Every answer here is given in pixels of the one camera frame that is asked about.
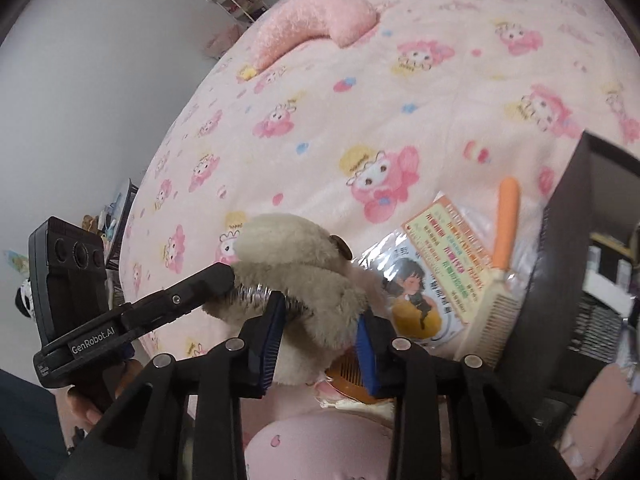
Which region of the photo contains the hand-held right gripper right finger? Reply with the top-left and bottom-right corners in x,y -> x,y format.
356,310 -> 576,480

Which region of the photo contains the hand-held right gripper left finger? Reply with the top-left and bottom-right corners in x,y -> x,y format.
55,292 -> 288,480

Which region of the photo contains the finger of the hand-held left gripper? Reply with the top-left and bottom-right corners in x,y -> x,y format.
121,262 -> 236,332

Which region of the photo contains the beige plush bear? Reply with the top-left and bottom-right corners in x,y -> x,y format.
202,213 -> 396,387

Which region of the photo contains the black storage box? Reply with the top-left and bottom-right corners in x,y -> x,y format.
514,130 -> 640,407

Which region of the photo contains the person's left forearm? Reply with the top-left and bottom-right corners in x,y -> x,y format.
0,369 -> 70,467

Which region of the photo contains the person's left hand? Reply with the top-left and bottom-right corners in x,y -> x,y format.
65,359 -> 147,442

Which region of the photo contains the orange comb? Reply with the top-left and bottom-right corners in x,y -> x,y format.
324,350 -> 397,405

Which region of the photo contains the panda plush toy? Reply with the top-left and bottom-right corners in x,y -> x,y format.
12,280 -> 37,319

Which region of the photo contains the printed brush package card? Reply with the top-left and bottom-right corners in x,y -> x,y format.
350,191 -> 502,347

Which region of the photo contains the pink printed blanket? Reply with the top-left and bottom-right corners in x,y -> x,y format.
119,0 -> 640,411

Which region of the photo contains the pink plush pillow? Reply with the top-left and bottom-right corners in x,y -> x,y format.
247,0 -> 379,69

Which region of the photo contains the brush with orange handle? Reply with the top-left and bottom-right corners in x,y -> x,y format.
452,177 -> 524,369

